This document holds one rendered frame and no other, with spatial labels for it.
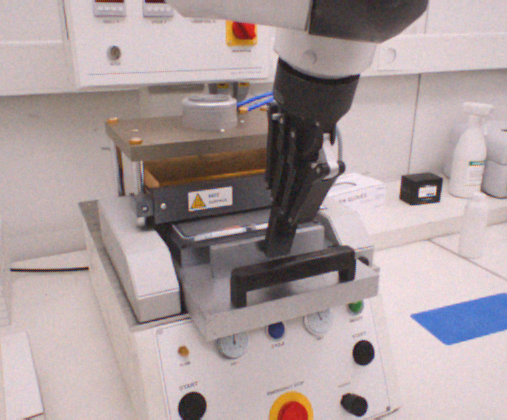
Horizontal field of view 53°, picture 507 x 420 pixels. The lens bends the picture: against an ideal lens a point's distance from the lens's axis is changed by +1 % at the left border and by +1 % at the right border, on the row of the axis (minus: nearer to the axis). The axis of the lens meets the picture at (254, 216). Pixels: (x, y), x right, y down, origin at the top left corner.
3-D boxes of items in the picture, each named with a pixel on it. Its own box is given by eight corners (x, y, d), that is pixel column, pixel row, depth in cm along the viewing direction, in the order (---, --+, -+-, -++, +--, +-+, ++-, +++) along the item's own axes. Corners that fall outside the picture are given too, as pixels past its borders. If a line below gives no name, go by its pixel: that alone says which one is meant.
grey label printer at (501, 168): (439, 176, 157) (447, 121, 151) (491, 170, 163) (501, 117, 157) (500, 201, 135) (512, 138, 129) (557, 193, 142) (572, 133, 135)
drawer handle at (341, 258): (229, 300, 54) (228, 267, 53) (345, 272, 60) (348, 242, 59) (236, 309, 53) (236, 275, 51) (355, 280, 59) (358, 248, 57)
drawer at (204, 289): (141, 242, 78) (136, 194, 75) (268, 220, 86) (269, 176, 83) (206, 348, 53) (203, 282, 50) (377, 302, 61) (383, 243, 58)
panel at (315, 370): (179, 492, 57) (151, 327, 58) (392, 410, 69) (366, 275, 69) (184, 499, 55) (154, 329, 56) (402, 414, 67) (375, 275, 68)
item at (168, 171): (132, 177, 80) (126, 117, 76) (258, 162, 89) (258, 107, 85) (161, 212, 65) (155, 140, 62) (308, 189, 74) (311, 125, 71)
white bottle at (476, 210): (478, 260, 113) (489, 199, 107) (454, 255, 115) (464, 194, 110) (483, 252, 117) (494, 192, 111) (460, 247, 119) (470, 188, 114)
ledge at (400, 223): (250, 220, 135) (249, 204, 133) (479, 180, 168) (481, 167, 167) (307, 266, 110) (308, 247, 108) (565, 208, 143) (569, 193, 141)
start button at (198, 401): (181, 421, 58) (176, 396, 58) (204, 413, 59) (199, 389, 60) (184, 425, 57) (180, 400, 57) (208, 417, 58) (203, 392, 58)
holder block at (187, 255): (148, 222, 75) (147, 206, 74) (268, 203, 83) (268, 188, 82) (181, 268, 61) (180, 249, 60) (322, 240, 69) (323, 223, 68)
